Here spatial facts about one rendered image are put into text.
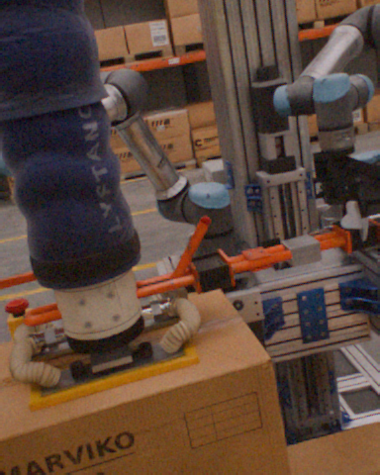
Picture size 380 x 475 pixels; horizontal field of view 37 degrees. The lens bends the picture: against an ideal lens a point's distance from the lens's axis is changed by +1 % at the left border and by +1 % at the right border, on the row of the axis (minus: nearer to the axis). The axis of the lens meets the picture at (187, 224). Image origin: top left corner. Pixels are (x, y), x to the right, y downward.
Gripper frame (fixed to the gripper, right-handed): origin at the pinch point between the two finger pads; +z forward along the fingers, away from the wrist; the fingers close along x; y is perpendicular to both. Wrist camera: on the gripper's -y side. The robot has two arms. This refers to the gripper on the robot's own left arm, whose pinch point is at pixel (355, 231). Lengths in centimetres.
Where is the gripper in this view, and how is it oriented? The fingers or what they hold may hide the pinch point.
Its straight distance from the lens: 136.0
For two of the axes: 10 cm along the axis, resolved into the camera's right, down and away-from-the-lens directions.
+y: -9.6, 2.4, -1.5
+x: 2.1, 2.5, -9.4
